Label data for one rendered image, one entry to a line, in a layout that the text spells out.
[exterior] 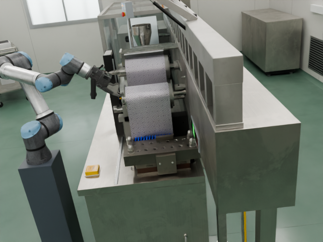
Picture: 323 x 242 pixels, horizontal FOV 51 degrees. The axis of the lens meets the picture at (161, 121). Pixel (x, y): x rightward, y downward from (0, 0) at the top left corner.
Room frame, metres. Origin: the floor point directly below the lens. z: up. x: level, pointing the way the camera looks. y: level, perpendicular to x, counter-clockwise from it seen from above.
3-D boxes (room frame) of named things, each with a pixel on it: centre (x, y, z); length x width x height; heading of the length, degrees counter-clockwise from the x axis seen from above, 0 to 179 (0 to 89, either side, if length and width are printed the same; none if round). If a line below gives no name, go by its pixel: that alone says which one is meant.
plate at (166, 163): (1.49, 0.00, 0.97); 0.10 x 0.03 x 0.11; 90
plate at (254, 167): (2.41, -0.27, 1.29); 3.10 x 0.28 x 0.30; 0
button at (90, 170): (1.60, 0.41, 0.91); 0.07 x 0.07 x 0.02; 0
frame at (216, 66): (2.41, -0.20, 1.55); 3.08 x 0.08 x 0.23; 0
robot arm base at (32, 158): (1.83, 0.77, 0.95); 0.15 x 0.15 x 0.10
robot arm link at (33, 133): (1.83, 0.77, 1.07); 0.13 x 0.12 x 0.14; 148
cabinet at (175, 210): (2.70, 0.12, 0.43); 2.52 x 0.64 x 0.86; 0
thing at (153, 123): (1.70, 0.06, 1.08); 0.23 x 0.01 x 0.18; 90
